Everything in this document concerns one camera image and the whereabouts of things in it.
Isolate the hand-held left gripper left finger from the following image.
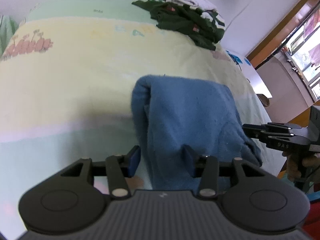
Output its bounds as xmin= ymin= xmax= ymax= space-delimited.
xmin=60 ymin=145 xmax=142 ymax=200

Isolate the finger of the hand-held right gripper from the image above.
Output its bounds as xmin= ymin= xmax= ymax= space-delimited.
xmin=259 ymin=132 xmax=295 ymax=147
xmin=242 ymin=122 xmax=298 ymax=138

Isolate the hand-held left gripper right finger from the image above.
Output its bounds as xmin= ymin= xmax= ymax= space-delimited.
xmin=182 ymin=144 xmax=264 ymax=200

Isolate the blue fleece garment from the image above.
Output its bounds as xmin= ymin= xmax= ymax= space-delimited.
xmin=130 ymin=74 xmax=263 ymax=190

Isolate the person's right hand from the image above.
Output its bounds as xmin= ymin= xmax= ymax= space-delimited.
xmin=282 ymin=151 xmax=320 ymax=183

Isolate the woven basket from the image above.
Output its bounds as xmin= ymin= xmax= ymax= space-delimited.
xmin=256 ymin=94 xmax=271 ymax=107

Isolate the grey cabinet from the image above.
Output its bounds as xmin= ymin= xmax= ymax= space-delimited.
xmin=256 ymin=55 xmax=316 ymax=128

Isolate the small white table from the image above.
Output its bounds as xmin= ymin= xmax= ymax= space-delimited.
xmin=225 ymin=50 xmax=273 ymax=99

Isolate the window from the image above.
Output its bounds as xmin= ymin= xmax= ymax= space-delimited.
xmin=282 ymin=12 xmax=320 ymax=100

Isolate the red clothing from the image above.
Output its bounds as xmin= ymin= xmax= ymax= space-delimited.
xmin=300 ymin=202 xmax=320 ymax=240

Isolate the pastel printed bed blanket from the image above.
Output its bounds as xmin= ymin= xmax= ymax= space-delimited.
xmin=0 ymin=0 xmax=288 ymax=240

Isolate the green white striped garment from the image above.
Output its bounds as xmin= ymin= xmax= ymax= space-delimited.
xmin=200 ymin=9 xmax=226 ymax=30

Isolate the dark green garment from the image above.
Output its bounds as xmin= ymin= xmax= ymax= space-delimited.
xmin=132 ymin=0 xmax=225 ymax=51

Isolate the white folded garment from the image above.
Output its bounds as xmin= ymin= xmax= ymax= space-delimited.
xmin=166 ymin=0 xmax=218 ymax=14

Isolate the light green striped pillow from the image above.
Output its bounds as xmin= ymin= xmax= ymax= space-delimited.
xmin=0 ymin=15 xmax=20 ymax=58

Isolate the wooden door frame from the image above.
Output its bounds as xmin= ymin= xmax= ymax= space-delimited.
xmin=245 ymin=0 xmax=320 ymax=68

